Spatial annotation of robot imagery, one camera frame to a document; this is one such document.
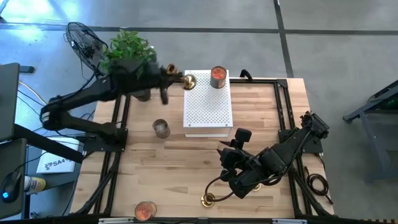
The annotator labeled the dark grey desk pad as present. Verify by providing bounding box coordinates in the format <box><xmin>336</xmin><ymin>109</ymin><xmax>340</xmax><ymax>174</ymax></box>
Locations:
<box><xmin>0</xmin><ymin>138</ymin><xmax>28</xmax><ymax>220</ymax></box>

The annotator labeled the black floor fan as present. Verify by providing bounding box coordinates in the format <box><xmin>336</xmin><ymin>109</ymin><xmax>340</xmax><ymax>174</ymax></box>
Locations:
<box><xmin>64</xmin><ymin>21</ymin><xmax>109</xmax><ymax>78</ymax></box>

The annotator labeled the green potted plant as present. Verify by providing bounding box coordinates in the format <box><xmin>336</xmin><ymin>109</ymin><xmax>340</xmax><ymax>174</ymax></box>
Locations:
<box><xmin>99</xmin><ymin>29</ymin><xmax>158</xmax><ymax>103</ymax></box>

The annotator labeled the silver frame bracket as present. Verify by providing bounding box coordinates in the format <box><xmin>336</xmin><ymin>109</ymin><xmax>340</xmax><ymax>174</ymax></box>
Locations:
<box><xmin>98</xmin><ymin>217</ymin><xmax>135</xmax><ymax>224</ymax></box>
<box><xmin>272</xmin><ymin>218</ymin><xmax>308</xmax><ymax>224</ymax></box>

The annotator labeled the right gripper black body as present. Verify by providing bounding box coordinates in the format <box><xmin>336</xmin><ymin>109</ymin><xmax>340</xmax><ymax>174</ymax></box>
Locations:
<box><xmin>228</xmin><ymin>145</ymin><xmax>275</xmax><ymax>200</ymax></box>

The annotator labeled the orange candle dark tin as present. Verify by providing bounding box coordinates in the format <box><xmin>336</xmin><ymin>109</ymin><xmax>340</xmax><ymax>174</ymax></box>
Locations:
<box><xmin>210</xmin><ymin>65</ymin><xmax>228</xmax><ymax>90</ymax></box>
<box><xmin>134</xmin><ymin>200</ymin><xmax>158</xmax><ymax>222</ymax></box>

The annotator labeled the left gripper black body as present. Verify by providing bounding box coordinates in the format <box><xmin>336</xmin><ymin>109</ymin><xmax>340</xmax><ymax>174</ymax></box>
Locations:
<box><xmin>136</xmin><ymin>63</ymin><xmax>167</xmax><ymax>95</ymax></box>

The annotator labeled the black aluminium table frame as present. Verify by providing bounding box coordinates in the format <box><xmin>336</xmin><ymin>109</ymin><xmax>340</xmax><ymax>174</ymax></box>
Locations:
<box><xmin>70</xmin><ymin>68</ymin><xmax>336</xmax><ymax>218</ymax></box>

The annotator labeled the blue-grey metal cart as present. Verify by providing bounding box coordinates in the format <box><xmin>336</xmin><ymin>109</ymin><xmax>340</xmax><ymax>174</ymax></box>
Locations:
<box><xmin>341</xmin><ymin>79</ymin><xmax>398</xmax><ymax>184</ymax></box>

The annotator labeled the black computer mouse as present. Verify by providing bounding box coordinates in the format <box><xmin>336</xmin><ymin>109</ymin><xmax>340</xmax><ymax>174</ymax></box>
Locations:
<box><xmin>1</xmin><ymin>170</ymin><xmax>23</xmax><ymax>204</ymax></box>

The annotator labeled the white perforated metal shelf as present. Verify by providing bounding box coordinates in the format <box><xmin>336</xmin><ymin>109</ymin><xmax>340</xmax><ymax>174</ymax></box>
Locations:
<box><xmin>182</xmin><ymin>69</ymin><xmax>234</xmax><ymax>138</ymax></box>

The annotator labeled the white printed paper box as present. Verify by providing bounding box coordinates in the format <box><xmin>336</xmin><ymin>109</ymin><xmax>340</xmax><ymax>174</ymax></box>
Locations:
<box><xmin>36</xmin><ymin>136</ymin><xmax>81</xmax><ymax>174</ymax></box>

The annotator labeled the black desk beam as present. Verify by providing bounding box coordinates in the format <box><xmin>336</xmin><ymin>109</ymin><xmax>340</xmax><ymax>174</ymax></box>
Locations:
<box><xmin>12</xmin><ymin>123</ymin><xmax>85</xmax><ymax>165</ymax></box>

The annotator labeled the white yellow spray can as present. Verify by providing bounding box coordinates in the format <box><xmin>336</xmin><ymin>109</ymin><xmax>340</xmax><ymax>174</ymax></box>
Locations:
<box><xmin>23</xmin><ymin>175</ymin><xmax>47</xmax><ymax>196</ymax></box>

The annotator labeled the dark grey monitor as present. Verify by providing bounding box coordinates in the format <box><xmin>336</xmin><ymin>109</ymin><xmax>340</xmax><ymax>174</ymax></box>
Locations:
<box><xmin>0</xmin><ymin>62</ymin><xmax>21</xmax><ymax>142</ymax></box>

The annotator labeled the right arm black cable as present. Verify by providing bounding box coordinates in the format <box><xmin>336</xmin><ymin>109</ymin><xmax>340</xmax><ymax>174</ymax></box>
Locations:
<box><xmin>203</xmin><ymin>169</ymin><xmax>240</xmax><ymax>203</ymax></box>

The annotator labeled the black coiled cable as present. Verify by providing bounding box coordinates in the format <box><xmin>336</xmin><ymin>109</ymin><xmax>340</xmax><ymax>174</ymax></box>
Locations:
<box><xmin>305</xmin><ymin>166</ymin><xmax>334</xmax><ymax>205</ymax></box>

